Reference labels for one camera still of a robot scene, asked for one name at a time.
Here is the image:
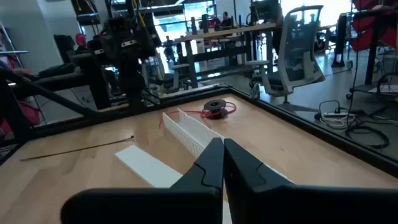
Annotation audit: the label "white power strip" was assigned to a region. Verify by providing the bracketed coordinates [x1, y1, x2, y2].
[322, 111, 355, 121]

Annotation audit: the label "thin black cable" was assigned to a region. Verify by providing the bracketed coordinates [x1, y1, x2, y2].
[20, 135, 135, 162]

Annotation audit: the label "thin red wire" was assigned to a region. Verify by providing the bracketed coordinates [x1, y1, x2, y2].
[158, 101, 238, 130]

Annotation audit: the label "white grey mesh office chair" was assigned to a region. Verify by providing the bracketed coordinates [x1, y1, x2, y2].
[245, 4, 326, 105]

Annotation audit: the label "black coiled floor cable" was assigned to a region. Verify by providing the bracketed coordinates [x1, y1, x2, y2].
[345, 124, 391, 149]

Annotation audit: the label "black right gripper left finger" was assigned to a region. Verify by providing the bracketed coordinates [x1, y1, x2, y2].
[60, 138, 224, 224]

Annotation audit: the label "red panel structure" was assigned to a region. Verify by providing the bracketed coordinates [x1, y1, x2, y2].
[351, 0, 398, 52]

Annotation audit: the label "person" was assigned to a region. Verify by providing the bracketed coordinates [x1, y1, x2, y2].
[164, 35, 177, 63]
[220, 11, 233, 28]
[74, 32, 90, 55]

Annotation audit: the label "wooden desk black legs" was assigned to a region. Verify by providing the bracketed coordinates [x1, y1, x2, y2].
[174, 23, 279, 90]

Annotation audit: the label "white duct cover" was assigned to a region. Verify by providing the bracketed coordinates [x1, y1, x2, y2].
[114, 144, 233, 224]

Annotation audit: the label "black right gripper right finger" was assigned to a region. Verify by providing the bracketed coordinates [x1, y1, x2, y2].
[223, 138, 398, 224]

